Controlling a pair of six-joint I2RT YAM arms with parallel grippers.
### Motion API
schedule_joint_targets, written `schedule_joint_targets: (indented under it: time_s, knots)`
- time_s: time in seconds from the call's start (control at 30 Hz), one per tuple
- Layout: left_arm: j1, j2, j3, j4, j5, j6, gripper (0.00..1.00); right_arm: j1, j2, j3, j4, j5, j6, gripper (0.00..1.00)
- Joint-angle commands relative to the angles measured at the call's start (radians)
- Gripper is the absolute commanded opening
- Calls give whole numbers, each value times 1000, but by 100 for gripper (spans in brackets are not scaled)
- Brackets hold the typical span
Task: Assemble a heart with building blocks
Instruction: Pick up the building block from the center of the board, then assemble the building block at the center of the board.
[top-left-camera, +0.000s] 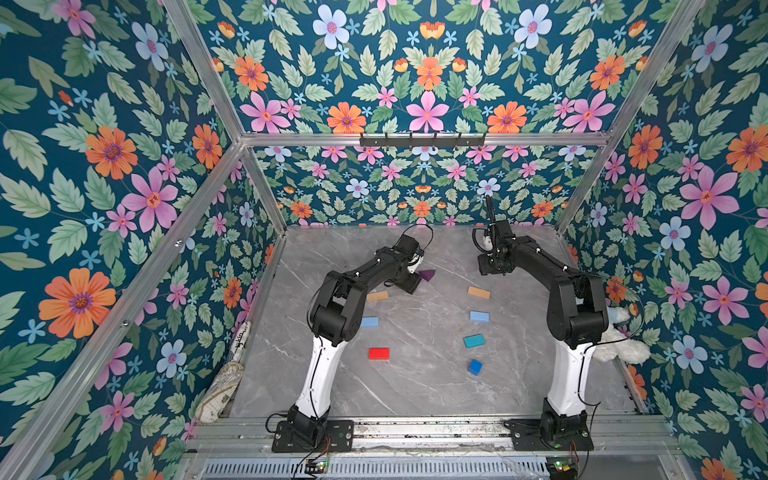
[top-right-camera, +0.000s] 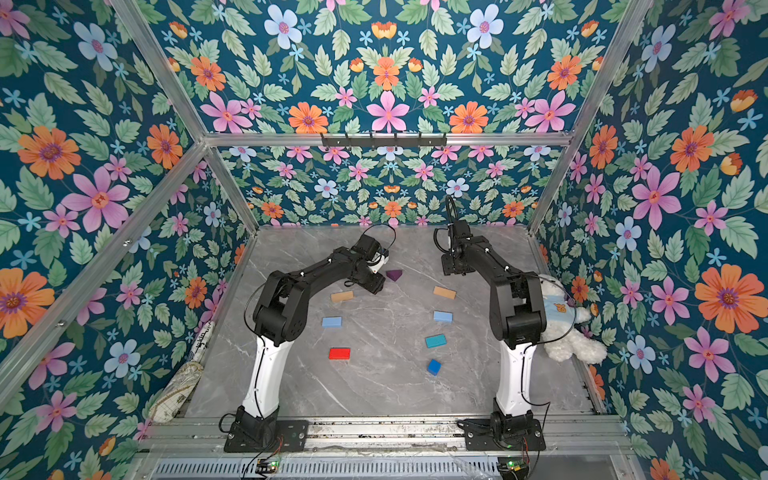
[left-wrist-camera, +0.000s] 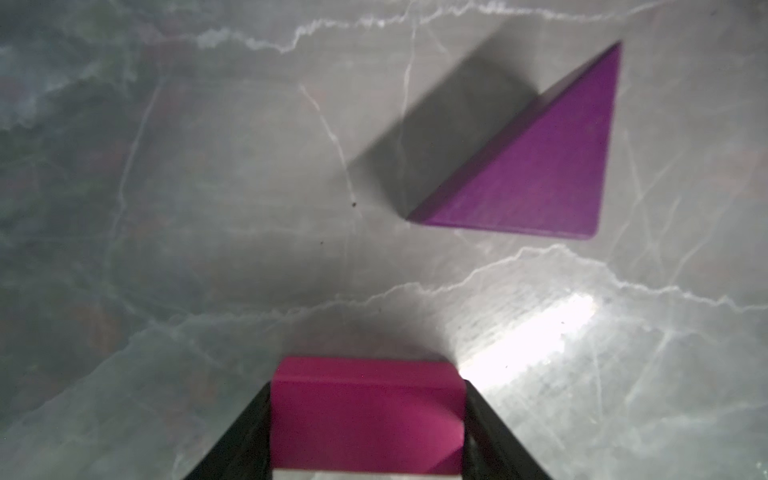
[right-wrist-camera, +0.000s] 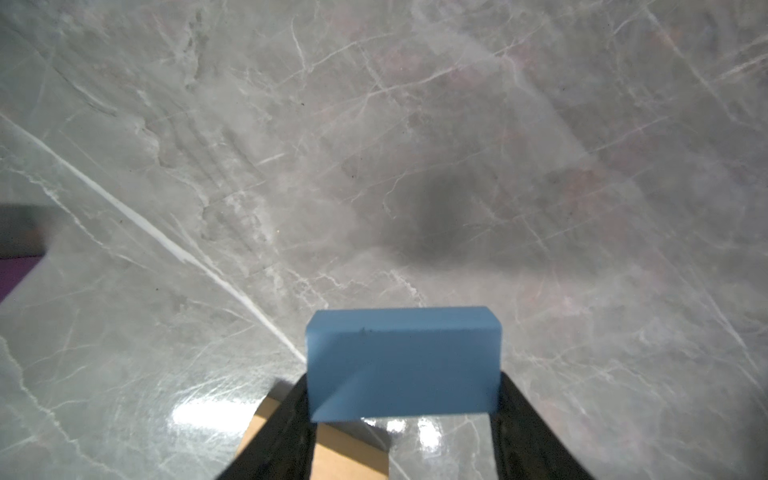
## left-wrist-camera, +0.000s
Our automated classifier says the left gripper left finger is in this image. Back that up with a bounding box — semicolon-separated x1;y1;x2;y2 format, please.
184;382;273;480

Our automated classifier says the magenta rectangular block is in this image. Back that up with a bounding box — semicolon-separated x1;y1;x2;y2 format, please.
270;357;466;476

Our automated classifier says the purple triangular block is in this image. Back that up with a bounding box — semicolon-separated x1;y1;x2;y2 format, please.
408;42;623;239

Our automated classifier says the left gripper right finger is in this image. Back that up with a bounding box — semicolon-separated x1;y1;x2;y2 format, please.
461;380;552;480

